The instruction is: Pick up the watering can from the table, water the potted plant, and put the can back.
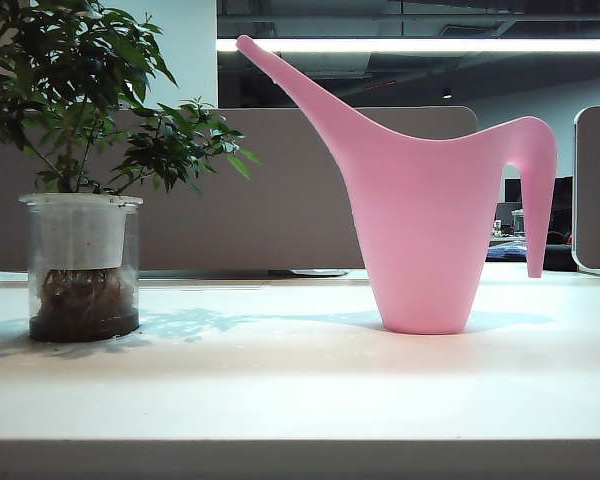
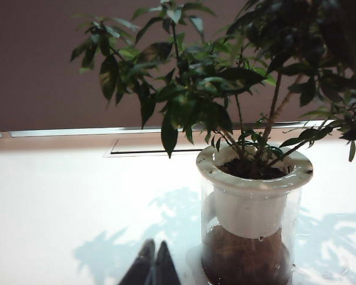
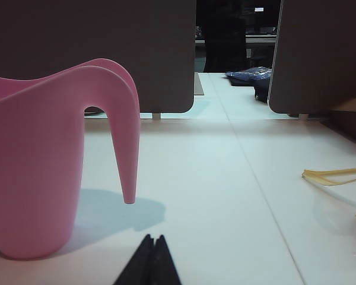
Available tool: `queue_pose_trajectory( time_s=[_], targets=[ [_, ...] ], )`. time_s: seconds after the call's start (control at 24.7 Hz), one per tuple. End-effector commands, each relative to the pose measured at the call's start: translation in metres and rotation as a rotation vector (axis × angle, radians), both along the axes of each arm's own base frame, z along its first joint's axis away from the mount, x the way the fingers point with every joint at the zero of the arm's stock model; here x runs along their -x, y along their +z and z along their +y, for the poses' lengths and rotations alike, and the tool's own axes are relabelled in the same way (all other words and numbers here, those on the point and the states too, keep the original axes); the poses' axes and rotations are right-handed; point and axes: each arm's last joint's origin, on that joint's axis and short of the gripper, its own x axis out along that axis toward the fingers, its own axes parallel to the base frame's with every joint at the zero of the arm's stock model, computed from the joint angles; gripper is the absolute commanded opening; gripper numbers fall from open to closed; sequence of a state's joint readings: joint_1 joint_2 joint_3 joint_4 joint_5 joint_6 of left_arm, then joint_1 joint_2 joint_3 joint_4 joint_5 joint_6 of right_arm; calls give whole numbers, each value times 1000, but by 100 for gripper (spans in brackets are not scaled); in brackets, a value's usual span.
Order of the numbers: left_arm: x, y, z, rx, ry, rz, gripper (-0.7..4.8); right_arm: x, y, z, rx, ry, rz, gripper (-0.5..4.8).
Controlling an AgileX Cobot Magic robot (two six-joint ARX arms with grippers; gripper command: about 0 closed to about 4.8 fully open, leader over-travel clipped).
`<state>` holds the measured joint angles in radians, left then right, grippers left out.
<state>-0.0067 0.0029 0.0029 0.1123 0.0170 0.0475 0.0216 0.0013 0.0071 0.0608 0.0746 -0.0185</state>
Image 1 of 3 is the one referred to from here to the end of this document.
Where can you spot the pink plastic watering can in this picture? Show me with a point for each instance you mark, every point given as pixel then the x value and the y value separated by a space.
pixel 420 210

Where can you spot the clear water jar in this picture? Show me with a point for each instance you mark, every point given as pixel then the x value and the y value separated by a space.
pixel 518 220

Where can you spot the clear glass plant pot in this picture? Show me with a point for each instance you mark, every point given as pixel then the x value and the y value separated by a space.
pixel 84 305

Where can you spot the green leafy plant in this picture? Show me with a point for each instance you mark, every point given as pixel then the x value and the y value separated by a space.
pixel 75 75

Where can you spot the wide beige desk divider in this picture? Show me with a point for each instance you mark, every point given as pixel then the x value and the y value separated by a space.
pixel 260 210

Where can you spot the blue checkered cushion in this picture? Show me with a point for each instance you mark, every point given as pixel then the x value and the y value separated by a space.
pixel 506 250

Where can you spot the white inner pot liner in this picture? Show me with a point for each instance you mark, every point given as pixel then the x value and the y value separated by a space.
pixel 85 235

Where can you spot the long ceiling light strip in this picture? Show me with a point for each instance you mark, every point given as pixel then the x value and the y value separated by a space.
pixel 430 45

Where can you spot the black round cushion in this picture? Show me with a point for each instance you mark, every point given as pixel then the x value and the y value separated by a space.
pixel 557 247

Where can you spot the black computer monitor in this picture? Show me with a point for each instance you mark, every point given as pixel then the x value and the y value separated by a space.
pixel 560 205

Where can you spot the narrow beige desk divider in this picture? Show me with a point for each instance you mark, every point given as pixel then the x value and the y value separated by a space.
pixel 597 190

